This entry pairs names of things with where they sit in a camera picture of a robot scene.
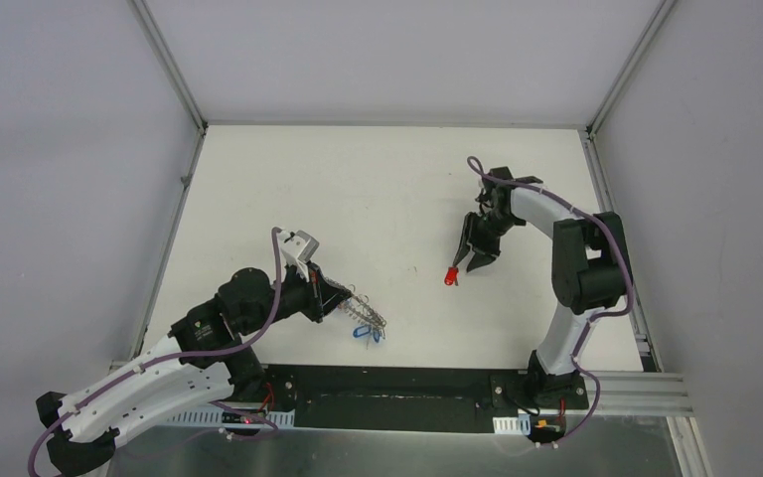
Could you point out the left electronics board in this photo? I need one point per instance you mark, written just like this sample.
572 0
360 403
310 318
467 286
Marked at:
243 417

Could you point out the red tag key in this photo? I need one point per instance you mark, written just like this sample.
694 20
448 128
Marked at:
451 276

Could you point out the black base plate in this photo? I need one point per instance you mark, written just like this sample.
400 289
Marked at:
402 399

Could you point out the electronics board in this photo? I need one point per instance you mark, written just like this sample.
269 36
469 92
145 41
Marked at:
243 417
547 426

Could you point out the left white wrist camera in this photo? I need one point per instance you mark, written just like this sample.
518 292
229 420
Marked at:
297 248

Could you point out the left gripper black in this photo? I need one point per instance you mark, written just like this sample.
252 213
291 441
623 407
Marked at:
317 293

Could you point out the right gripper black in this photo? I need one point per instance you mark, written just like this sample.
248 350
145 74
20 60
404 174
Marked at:
485 252

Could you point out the right electronics board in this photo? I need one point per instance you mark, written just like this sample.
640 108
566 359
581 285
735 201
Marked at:
547 426

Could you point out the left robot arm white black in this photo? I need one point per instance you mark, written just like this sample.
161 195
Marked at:
206 356

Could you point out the blue tag key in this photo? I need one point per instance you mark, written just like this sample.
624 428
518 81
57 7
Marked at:
362 331

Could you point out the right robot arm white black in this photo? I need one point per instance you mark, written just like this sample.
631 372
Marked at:
590 271

